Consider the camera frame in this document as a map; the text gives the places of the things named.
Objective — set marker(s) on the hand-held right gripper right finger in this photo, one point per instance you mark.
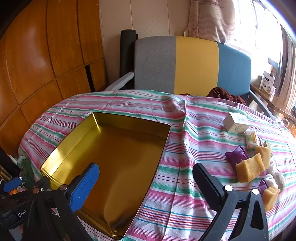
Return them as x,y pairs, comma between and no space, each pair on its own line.
208,183

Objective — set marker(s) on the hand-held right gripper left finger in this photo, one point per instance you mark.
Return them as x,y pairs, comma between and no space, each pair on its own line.
85,185

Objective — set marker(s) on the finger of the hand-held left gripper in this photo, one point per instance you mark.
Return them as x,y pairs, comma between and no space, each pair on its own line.
11,184

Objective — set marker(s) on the gold tin box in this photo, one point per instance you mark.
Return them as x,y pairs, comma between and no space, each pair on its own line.
115,162

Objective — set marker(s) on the purple packet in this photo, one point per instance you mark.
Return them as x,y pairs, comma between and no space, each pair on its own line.
234,155
262,185

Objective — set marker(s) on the yellow sponge cake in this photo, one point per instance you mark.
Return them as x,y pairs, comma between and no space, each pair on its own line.
263,153
270,197
249,168

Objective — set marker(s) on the yellow green snack packet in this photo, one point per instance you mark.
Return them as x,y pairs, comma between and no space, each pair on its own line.
252,139

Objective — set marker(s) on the white cardboard box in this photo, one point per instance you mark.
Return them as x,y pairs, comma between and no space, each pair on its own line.
235,122

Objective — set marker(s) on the white plastic-wrapped bundle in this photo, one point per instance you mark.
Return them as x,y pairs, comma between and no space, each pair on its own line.
274,165

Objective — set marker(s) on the small green box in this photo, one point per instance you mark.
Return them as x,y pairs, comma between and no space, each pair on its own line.
267,144

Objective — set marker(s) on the eyeglasses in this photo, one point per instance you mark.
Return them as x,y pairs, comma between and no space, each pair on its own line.
22,177

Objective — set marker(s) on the striped tablecloth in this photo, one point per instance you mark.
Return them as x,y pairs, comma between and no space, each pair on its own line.
185,208

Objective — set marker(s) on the dark red cloth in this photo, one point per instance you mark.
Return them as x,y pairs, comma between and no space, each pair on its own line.
222,93

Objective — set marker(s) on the wooden side desk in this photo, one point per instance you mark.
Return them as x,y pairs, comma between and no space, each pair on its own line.
275,104

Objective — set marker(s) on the white foam piece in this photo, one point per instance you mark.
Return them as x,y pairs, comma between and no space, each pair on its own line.
120,81

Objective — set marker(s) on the small pink box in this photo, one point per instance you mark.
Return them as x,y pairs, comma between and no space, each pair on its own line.
274,90

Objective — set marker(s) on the white carton with blue label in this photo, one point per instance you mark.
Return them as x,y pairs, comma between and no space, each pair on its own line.
267,82

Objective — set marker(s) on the grey yellow blue chair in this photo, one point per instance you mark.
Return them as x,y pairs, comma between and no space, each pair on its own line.
196,64

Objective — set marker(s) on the wooden cabinet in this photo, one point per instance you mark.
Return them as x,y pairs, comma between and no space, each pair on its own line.
46,58

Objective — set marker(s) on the black rolled mat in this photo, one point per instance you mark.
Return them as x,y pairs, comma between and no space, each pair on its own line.
127,51

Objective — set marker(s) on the striped curtain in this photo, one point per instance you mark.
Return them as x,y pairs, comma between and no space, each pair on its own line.
286,64

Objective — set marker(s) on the window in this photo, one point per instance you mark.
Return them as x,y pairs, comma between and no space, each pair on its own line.
259,27

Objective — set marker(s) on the patterned beige curtain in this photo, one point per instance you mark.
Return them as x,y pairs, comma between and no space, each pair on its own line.
208,18

